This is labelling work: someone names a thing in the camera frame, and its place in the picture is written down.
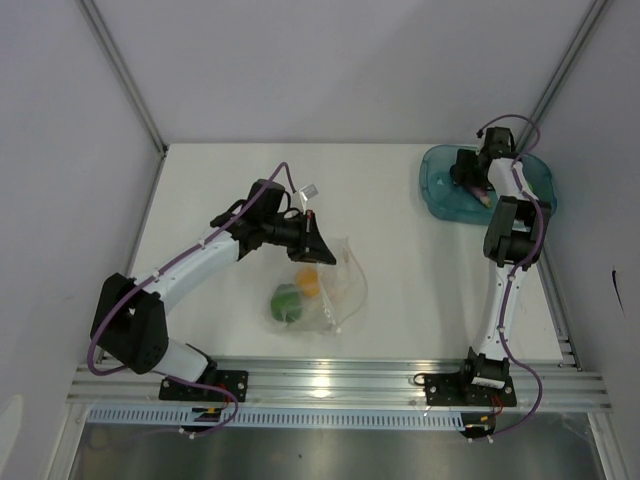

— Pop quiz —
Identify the clear zip top bag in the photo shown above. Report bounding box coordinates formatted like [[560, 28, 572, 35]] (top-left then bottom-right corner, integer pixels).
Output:
[[264, 237, 369, 336]]

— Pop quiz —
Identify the green toy pepper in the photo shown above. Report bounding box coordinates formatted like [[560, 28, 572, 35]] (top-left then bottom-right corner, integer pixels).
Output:
[[269, 284, 303, 323]]

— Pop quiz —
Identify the white slotted cable duct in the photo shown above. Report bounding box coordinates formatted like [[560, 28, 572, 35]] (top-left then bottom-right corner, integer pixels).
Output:
[[87, 405, 464, 431]]

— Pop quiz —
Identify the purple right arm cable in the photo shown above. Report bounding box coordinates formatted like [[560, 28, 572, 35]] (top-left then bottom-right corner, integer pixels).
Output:
[[459, 113, 549, 441]]

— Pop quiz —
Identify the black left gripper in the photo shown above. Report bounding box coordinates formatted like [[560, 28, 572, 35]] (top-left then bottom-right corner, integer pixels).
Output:
[[263, 210, 336, 266]]

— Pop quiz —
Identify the aluminium mounting rail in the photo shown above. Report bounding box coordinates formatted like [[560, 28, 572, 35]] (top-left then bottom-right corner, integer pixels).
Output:
[[66, 357, 612, 413]]

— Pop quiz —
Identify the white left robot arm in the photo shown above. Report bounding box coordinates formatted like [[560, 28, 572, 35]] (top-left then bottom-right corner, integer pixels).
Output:
[[87, 179, 337, 400]]

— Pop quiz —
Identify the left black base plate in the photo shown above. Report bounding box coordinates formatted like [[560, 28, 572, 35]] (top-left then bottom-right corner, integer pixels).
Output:
[[158, 368, 249, 403]]

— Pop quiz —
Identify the aluminium frame post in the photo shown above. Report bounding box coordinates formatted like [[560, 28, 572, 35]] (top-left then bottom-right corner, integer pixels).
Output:
[[76, 0, 168, 157], [530, 0, 615, 126]]

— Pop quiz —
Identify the teal plastic bin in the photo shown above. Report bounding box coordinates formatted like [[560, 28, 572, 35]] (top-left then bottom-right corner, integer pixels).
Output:
[[419, 145, 557, 226]]

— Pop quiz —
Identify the purple toy eggplant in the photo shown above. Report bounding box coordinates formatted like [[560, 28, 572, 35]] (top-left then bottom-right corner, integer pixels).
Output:
[[467, 186, 492, 209]]

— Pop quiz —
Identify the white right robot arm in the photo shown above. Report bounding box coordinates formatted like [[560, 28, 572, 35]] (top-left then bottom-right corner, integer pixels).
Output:
[[450, 126, 552, 404]]

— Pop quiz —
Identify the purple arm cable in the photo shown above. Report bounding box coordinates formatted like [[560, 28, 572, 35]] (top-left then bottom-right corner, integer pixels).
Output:
[[459, 113, 549, 441], [87, 160, 301, 441]]

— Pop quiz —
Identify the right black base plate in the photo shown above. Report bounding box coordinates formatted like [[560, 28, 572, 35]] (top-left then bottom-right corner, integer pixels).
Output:
[[412, 372, 517, 407]]

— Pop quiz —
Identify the left aluminium frame post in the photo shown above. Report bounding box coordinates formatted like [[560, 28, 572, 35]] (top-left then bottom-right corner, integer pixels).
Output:
[[76, 0, 168, 157]]

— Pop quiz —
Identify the yellow toy pepper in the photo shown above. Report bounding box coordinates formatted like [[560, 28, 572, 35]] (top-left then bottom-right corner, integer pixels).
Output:
[[294, 267, 321, 298]]

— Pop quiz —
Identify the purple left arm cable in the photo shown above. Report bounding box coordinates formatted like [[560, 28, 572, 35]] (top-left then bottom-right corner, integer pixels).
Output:
[[87, 160, 301, 441]]

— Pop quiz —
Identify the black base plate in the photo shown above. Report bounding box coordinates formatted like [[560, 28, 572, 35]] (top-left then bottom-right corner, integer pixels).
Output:
[[158, 368, 249, 403], [412, 372, 517, 407]]

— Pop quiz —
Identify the right aluminium frame post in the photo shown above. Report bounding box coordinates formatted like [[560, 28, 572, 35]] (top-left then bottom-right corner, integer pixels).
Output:
[[530, 0, 615, 126]]

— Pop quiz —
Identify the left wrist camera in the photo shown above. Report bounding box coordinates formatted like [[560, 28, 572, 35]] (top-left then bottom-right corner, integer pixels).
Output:
[[291, 184, 318, 212]]

